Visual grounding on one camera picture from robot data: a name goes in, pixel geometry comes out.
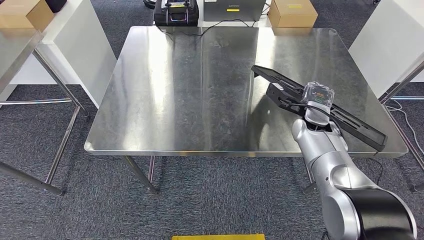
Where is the black rounded object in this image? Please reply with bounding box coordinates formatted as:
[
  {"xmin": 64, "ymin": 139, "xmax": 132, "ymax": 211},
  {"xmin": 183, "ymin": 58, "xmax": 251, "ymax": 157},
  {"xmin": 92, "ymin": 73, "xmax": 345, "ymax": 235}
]
[{"xmin": 44, "ymin": 0, "xmax": 68, "ymax": 14}]

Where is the black power cable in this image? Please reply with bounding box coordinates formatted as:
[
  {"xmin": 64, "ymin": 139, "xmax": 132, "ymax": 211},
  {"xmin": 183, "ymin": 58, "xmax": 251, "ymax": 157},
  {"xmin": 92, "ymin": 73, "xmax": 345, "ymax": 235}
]
[{"xmin": 155, "ymin": 18, "xmax": 261, "ymax": 38}]

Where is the black equipment case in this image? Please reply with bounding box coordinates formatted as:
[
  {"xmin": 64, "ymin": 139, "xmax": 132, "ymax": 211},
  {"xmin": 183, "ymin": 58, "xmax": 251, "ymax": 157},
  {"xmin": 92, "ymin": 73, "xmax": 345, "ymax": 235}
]
[{"xmin": 153, "ymin": 0, "xmax": 200, "ymax": 27}]

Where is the right wrist camera with plate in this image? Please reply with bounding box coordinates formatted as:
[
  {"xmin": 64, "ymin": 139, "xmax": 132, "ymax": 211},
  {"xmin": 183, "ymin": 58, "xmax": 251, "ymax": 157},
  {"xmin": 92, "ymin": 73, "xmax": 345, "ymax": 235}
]
[{"xmin": 265, "ymin": 82, "xmax": 307, "ymax": 117}]

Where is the stainless steel workbench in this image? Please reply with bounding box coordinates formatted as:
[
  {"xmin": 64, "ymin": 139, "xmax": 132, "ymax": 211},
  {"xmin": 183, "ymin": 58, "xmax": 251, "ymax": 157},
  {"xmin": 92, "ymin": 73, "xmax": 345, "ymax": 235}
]
[{"xmin": 84, "ymin": 25, "xmax": 409, "ymax": 196}]

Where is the white floor cable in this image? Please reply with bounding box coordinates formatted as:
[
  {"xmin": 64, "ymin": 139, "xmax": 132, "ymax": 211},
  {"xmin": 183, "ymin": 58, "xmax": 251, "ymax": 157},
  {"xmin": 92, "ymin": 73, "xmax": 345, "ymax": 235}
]
[{"xmin": 385, "ymin": 99, "xmax": 424, "ymax": 148}]

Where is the white partition panel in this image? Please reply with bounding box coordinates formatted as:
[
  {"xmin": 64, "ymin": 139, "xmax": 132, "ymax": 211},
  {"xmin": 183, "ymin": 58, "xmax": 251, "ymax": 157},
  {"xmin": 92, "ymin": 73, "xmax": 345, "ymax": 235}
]
[
  {"xmin": 9, "ymin": 0, "xmax": 117, "ymax": 109},
  {"xmin": 348, "ymin": 0, "xmax": 424, "ymax": 99}
]

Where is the long black plastic part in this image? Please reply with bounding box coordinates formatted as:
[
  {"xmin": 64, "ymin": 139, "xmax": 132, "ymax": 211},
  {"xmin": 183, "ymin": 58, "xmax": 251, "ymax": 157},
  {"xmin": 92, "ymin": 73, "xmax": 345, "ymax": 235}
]
[{"xmin": 250, "ymin": 64, "xmax": 389, "ymax": 153}]

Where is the brown cardboard box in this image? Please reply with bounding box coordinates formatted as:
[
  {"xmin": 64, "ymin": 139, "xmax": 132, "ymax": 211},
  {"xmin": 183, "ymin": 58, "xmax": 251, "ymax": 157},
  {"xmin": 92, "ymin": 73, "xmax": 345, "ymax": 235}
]
[
  {"xmin": 0, "ymin": 0, "xmax": 56, "ymax": 33},
  {"xmin": 267, "ymin": 0, "xmax": 319, "ymax": 29}
]

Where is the thin black cable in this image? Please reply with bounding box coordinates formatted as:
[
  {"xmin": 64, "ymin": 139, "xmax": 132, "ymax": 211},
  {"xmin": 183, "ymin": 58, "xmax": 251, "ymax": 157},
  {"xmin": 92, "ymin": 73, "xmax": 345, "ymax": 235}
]
[{"xmin": 351, "ymin": 156, "xmax": 385, "ymax": 186}]

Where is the grey computer case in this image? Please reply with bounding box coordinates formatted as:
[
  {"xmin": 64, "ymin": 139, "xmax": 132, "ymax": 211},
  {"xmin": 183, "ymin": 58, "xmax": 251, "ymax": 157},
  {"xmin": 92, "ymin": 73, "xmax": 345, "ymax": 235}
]
[{"xmin": 202, "ymin": 0, "xmax": 267, "ymax": 23}]

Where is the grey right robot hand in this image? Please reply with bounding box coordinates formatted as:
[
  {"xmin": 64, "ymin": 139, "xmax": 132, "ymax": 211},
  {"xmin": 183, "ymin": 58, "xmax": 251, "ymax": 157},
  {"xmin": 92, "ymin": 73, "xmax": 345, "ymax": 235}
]
[{"xmin": 300, "ymin": 80, "xmax": 336, "ymax": 115}]

